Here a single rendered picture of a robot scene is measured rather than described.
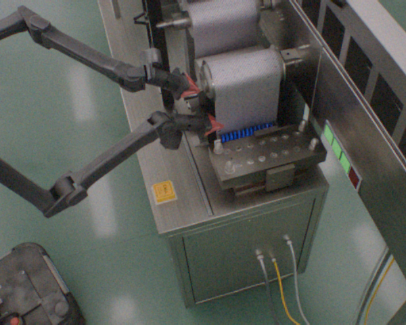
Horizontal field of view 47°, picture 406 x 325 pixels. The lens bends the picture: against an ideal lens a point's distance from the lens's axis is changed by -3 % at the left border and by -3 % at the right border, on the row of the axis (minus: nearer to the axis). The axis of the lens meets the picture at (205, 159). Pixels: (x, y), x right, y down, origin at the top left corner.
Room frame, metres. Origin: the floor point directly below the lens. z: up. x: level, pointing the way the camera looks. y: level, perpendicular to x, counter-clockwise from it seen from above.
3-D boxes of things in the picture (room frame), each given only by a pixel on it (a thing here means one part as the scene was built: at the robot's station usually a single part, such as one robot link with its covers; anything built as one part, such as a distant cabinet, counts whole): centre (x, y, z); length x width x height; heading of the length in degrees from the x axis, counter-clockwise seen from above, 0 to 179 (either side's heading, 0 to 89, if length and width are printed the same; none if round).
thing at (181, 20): (1.44, 0.05, 1.33); 0.06 x 0.06 x 0.06; 13
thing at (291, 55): (1.27, -0.32, 1.28); 0.06 x 0.05 x 0.02; 103
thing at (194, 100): (1.23, 0.02, 1.05); 0.06 x 0.05 x 0.31; 103
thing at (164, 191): (1.00, 0.16, 0.91); 0.07 x 0.07 x 0.02; 13
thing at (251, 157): (1.07, -0.23, 1.00); 0.40 x 0.16 x 0.06; 103
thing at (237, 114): (1.17, -0.16, 1.11); 0.23 x 0.01 x 0.18; 103
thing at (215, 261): (2.13, 0.13, 0.43); 2.52 x 0.64 x 0.86; 13
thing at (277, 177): (0.98, -0.26, 0.96); 0.10 x 0.03 x 0.11; 103
